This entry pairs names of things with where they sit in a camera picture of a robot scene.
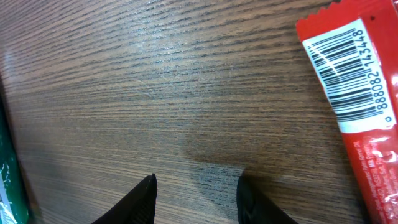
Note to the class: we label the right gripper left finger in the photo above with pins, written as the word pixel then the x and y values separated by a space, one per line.
pixel 137 207

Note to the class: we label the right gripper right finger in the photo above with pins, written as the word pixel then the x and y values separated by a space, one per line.
pixel 254 207

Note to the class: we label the red stick packet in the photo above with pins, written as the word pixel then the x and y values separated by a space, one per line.
pixel 352 46

